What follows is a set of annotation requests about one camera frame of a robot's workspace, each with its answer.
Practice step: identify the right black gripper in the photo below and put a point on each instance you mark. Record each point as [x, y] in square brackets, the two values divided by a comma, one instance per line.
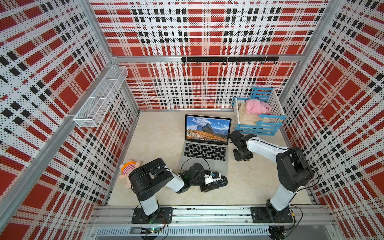
[237, 158]

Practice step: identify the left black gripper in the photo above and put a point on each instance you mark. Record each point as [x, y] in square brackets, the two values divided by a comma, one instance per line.
[205, 188]

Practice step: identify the silver laptop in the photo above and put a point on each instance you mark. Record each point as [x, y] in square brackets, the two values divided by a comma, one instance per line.
[206, 143]

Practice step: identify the black wireless mouse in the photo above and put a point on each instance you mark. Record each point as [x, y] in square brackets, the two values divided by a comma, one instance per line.
[222, 182]

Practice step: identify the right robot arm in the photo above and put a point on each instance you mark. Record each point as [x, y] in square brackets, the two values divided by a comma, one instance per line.
[294, 171]

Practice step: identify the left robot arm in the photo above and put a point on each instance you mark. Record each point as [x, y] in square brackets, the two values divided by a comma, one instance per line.
[150, 178]

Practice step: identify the beige cloth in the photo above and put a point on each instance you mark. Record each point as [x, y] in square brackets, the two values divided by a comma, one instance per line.
[248, 119]

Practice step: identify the blue white storage crate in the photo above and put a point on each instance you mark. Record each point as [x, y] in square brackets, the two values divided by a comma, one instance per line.
[276, 117]

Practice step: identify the pink cloth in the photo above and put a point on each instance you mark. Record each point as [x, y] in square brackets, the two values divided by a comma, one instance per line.
[257, 107]

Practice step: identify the green circuit board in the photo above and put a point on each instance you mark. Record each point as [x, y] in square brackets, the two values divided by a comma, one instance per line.
[150, 231]

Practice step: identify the cartoon face plush toy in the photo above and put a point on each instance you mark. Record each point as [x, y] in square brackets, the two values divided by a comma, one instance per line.
[127, 168]

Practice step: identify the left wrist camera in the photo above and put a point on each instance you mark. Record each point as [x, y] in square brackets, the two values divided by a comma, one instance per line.
[212, 177]

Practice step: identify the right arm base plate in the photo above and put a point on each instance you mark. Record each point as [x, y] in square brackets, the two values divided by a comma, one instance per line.
[270, 215]

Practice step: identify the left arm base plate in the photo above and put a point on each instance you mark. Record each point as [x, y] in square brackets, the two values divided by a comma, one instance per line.
[160, 216]

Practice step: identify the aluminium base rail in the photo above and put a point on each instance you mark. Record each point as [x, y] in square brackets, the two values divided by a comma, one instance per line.
[311, 222]

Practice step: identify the black hook rail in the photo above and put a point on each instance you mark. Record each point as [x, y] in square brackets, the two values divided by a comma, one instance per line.
[196, 60]

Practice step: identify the white wire mesh shelf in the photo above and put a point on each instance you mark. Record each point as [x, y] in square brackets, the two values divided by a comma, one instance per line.
[93, 111]

